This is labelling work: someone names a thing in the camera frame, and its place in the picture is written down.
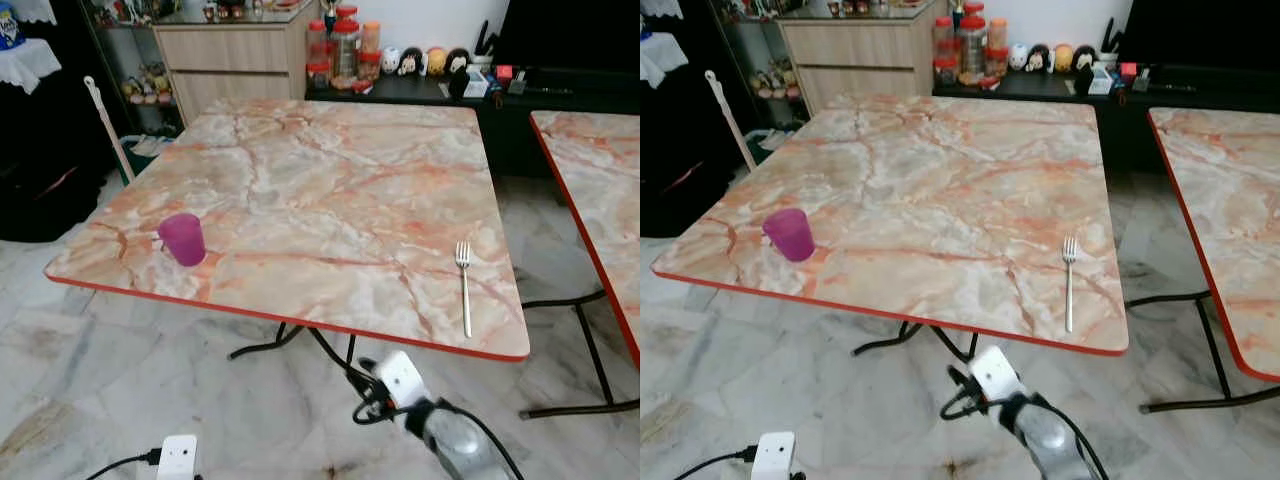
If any silver metal fork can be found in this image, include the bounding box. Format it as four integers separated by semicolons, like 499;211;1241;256
455;241;473;339
1062;236;1078;334

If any marble pattern folding table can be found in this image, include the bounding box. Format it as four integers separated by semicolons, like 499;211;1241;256
652;94;1129;363
44;98;531;416
520;110;641;419
1125;106;1280;414

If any purple plastic cup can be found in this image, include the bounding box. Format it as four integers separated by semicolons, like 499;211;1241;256
158;213;207;267
763;208;815;263

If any large clear jar red lid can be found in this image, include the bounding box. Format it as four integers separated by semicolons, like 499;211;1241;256
330;18;361;81
957;15;989;79

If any light wooden drawer cabinet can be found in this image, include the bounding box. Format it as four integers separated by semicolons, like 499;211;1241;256
778;3;946;116
152;3;321;126

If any long wooden back scratcher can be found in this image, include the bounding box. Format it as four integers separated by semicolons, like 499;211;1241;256
83;76;136;186
704;70;758;173

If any black shelf with figurines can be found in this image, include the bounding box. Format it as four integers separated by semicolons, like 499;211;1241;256
80;0;186;136
710;0;801;131

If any black flat television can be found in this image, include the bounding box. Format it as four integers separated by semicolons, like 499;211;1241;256
495;0;641;73
1118;0;1280;71

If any white lace cloth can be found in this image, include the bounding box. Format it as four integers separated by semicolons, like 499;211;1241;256
0;38;63;96
640;32;689;89

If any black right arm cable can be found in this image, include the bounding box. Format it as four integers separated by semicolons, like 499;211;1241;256
350;375;526;480
940;368;1111;480

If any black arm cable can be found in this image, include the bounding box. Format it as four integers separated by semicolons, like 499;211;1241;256
940;368;1111;480
350;375;526;480
675;447;756;480
85;450;161;480

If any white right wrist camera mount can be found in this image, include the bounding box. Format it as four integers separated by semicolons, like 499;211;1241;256
968;346;1031;406
372;350;433;411

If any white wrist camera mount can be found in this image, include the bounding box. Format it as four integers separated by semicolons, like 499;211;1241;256
752;432;796;480
157;435;198;480
968;346;1031;406
372;350;433;411

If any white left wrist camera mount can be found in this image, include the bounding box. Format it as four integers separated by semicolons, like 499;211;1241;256
157;435;198;480
752;432;796;480

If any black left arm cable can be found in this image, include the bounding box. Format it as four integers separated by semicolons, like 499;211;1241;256
85;450;161;480
675;447;756;480

